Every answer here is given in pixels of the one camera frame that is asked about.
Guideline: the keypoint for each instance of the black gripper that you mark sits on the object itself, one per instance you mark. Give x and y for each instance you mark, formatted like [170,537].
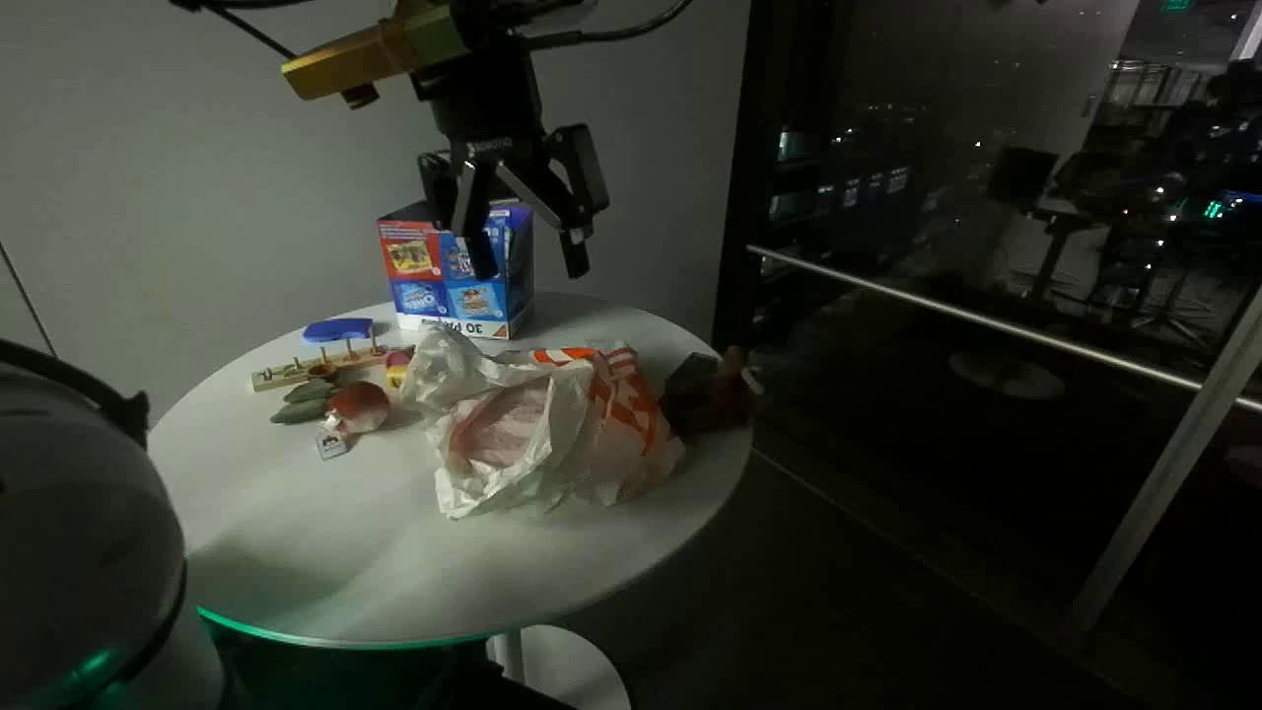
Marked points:
[485,99]

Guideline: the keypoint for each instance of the red toy radish green leaves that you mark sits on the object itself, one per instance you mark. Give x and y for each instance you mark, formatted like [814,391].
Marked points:
[358,407]

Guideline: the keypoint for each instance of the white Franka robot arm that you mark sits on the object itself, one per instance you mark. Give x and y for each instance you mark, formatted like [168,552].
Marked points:
[79,552]

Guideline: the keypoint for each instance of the white orange plastic bag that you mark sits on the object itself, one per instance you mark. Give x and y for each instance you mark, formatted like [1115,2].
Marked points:
[576,418]

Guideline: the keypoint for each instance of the blue cardboard snack box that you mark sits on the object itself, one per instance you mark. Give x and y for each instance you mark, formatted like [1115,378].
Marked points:
[460,282]

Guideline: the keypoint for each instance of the small blue object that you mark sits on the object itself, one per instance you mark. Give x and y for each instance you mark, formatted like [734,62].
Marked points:
[335,329]

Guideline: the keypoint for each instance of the dark brown soft object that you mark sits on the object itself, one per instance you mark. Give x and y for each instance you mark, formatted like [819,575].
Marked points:
[710,395]

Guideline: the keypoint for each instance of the round white table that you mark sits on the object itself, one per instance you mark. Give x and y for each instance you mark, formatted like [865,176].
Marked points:
[342,552]

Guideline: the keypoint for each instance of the white round table base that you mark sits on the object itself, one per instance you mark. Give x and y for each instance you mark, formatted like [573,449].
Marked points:
[576,672]

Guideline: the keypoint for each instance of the horizontal window rail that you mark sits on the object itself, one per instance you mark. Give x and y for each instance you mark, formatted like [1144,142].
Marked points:
[972,318]

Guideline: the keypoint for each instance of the white slanted post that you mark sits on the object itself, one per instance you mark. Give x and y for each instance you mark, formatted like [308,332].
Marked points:
[1158,485]

